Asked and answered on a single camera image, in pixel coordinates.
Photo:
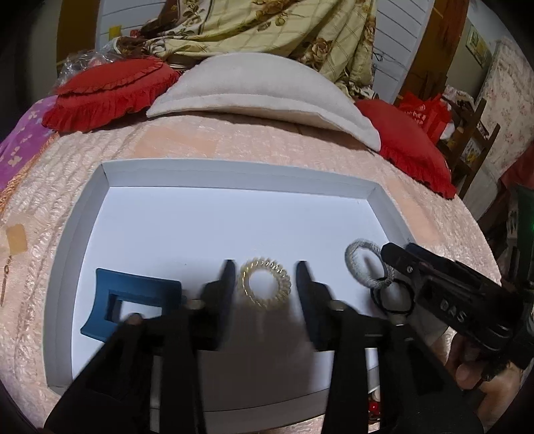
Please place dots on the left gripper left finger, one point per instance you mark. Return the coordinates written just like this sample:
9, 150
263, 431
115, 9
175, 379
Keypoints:
112, 393

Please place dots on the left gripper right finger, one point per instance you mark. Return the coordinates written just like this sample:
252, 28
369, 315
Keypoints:
417, 395

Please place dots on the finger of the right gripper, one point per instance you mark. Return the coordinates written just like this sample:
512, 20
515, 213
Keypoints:
435, 261
404, 260

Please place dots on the blue plastic hair claw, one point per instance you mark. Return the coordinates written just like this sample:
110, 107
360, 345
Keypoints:
113, 288

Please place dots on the wooden chair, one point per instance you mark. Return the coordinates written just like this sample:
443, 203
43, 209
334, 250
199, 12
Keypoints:
470, 143

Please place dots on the red ruffled cushion right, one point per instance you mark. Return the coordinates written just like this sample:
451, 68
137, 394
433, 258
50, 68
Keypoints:
407, 147

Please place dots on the red ruffled cushion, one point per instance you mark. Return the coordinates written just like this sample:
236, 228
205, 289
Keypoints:
407, 147
95, 97

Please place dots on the red shopping bag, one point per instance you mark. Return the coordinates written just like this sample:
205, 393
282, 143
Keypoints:
432, 115

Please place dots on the white shallow cardboard tray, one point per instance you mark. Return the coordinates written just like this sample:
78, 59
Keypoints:
182, 219

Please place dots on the small yellow tag pendant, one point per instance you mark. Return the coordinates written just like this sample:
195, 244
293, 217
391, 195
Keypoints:
17, 244

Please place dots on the pink quilted bedspread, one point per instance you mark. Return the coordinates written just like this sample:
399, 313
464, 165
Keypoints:
41, 196

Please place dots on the beige pillow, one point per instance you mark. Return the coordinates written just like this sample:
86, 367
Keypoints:
266, 86

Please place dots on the floral yellow blanket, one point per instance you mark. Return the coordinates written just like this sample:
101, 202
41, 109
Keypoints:
335, 38

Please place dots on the purple patterned sheet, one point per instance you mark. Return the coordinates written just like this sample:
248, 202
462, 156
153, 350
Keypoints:
26, 140

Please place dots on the red ruffled cushion left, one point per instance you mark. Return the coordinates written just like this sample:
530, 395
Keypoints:
95, 97

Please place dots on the clear plastic bag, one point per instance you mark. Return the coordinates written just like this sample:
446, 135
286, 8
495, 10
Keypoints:
80, 61

